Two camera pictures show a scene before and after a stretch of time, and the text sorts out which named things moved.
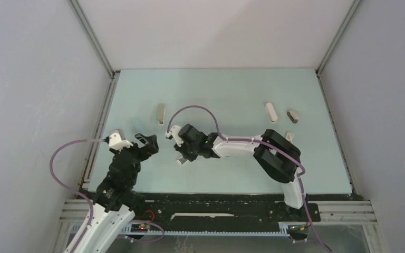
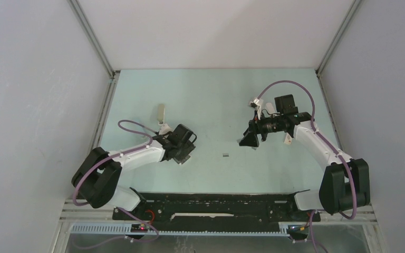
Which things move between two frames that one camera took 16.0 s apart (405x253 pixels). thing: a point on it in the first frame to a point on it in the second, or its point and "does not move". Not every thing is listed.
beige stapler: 161,114 does not move
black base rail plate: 247,210 does not move
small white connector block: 117,139 to 164,129
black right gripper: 182,150 to 256,127
